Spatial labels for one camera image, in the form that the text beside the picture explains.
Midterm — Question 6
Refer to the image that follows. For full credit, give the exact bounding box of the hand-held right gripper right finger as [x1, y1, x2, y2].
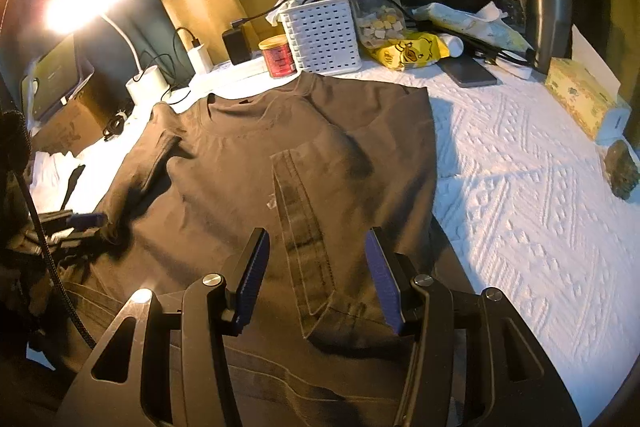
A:
[364, 227, 583, 427]

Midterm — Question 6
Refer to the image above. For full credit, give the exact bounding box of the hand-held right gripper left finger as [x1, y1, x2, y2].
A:
[52, 227, 271, 427]

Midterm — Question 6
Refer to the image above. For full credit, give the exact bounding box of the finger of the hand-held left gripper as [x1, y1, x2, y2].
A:
[35, 211, 108, 230]
[30, 229, 103, 258]

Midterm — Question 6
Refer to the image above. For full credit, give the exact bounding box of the dark olive t-shirt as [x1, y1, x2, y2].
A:
[50, 71, 473, 427]

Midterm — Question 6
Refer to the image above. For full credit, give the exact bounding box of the white cloth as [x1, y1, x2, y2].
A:
[27, 149, 101, 212]

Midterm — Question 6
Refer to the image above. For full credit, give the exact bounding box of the brown cardboard box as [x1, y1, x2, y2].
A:
[30, 82, 133, 158]

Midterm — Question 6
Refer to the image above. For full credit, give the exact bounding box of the tablet screen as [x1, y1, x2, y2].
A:
[20, 34, 96, 128]

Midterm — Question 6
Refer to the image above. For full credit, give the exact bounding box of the white desk lamp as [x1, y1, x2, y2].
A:
[42, 0, 173, 108]

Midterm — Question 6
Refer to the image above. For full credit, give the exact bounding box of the white charger plug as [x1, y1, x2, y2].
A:
[187, 44, 213, 75]

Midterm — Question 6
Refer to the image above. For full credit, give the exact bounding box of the white power strip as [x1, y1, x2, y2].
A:
[192, 57, 266, 82]

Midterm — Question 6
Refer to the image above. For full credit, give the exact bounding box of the red tin can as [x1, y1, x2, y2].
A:
[258, 35, 297, 79]

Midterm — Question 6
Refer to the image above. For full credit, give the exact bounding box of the dark smartphone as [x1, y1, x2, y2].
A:
[437, 56, 498, 88]

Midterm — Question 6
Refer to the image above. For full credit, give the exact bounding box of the yellow snack bag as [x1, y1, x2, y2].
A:
[367, 32, 453, 72]

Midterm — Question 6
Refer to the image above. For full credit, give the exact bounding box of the black charger plug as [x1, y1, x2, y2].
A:
[222, 27, 252, 65]

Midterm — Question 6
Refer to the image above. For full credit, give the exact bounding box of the white tube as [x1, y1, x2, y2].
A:
[440, 34, 466, 58]

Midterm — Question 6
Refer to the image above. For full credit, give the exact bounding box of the white perforated plastic basket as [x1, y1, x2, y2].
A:
[277, 0, 362, 75]

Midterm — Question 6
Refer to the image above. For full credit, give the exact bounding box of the crumpled white tissue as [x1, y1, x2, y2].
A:
[262, 4, 287, 28]

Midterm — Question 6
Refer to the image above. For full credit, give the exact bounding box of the grey rock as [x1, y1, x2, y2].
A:
[603, 139, 640, 200]

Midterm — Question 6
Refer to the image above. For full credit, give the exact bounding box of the clear snack jar white lid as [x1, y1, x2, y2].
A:
[342, 0, 408, 52]

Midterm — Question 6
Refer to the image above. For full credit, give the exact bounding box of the yellow tissue box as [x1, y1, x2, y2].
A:
[544, 57, 632, 145]

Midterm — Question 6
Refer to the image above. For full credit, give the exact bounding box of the wet wipes pack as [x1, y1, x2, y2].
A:
[412, 1, 533, 52]

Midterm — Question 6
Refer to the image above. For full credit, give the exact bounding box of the steel tumbler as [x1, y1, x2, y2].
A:
[525, 0, 573, 75]

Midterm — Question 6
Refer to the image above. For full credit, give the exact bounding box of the black strap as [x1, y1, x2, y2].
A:
[62, 164, 87, 210]

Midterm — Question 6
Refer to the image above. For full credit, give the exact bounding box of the black braided cable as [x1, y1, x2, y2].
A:
[12, 167, 98, 350]

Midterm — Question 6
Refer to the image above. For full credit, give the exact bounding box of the black cable bundle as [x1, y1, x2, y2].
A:
[102, 104, 133, 142]

